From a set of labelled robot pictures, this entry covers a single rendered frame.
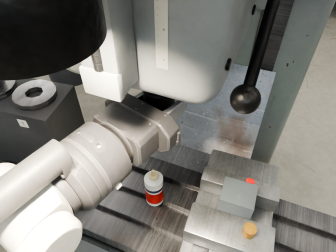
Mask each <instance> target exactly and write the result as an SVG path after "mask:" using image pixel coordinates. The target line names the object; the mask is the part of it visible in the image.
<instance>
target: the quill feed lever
mask: <svg viewBox="0 0 336 252"><path fill-rule="evenodd" d="M280 1H281V0H267V2H266V6H265V9H264V13H263V16H262V20H261V23H260V27H259V30H258V33H257V37H256V40H255V44H254V47H253V51H252V54H251V58H250V61H249V65H248V68H247V72H246V75H245V79H244V82H243V84H241V85H238V86H237V87H235V88H234V89H233V91H232V92H231V94H230V105H231V107H232V108H233V109H234V110H235V111H236V112H238V113H240V114H244V115H246V114H251V113H253V112H254V111H256V110H257V109H258V107H259V106H260V103H261V94H260V92H259V90H258V89H257V88H256V83H257V80H258V77H259V73H260V70H261V66H262V63H263V59H264V56H265V52H266V49H267V46H268V42H269V39H270V35H271V32H272V28H273V25H274V22H275V18H276V15H277V11H278V8H279V4H280Z"/></svg>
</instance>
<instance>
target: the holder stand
mask: <svg viewBox="0 0 336 252"><path fill-rule="evenodd" d="M83 124H85V121H84V118H83V114H82V111H81V107H80V104H79V100H78V97H77V93H76V90H75V87H74V85H70V84H64V83H58V82H53V81H48V80H43V79H36V78H29V79H20V80H5V84H4V86H3V87H1V88H0V159H3V160H7V161H12V162H16V163H20V162H21V161H23V160H24V159H25V158H27V157H28V156H30V155H31V154H32V153H34V152H35V151H37V150H38V149H39V148H41V147H42V146H44V145H45V144H46V143H48V142H49V141H51V140H52V139H54V140H57V141H58V142H60V141H61V140H63V139H64V138H65V137H67V136H68V135H70V134H71V133H72V132H74V131H75V130H76V129H78V128H79V127H80V126H82V125H83Z"/></svg>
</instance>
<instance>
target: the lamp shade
mask: <svg viewBox="0 0 336 252"><path fill-rule="evenodd" d="M106 36H107V26H106V20H105V13H104V7H103V1H102V0H0V81H12V80H24V79H31V78H37V77H42V76H46V75H50V74H53V73H57V72H59V71H62V70H65V69H67V68H70V67H72V66H74V65H76V64H78V63H80V62H82V61H83V60H85V59H87V58H88V57H90V56H91V55H92V54H94V53H95V52H96V51H97V50H98V49H99V48H100V47H101V45H102V44H103V42H104V41H105V39H106Z"/></svg>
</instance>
